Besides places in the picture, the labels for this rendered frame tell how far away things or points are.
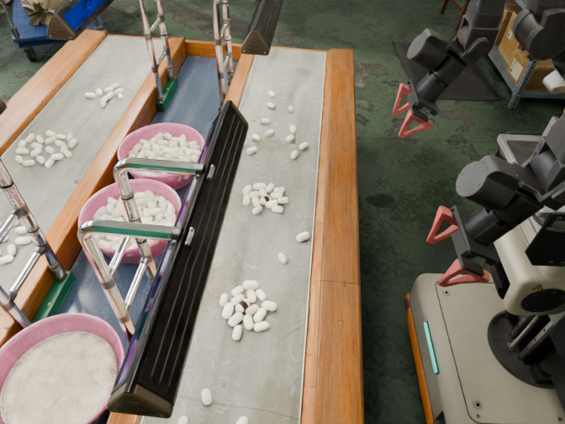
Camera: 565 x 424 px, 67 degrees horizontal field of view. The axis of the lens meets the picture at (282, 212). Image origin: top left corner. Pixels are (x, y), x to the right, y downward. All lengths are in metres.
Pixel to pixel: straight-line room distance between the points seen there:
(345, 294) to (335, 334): 0.11
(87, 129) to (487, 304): 1.53
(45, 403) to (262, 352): 0.43
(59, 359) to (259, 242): 0.52
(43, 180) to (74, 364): 0.62
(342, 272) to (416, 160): 1.72
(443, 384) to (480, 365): 0.14
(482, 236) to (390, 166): 1.87
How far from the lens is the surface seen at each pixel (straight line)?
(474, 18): 1.02
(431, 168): 2.66
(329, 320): 0.98
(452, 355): 1.59
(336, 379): 0.92
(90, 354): 1.03
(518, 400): 1.61
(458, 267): 0.74
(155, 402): 0.58
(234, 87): 1.68
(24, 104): 1.77
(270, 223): 1.17
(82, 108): 1.72
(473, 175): 0.69
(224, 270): 1.08
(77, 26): 1.48
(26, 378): 1.06
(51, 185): 1.42
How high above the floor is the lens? 1.61
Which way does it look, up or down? 46 degrees down
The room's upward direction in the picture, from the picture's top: 2 degrees clockwise
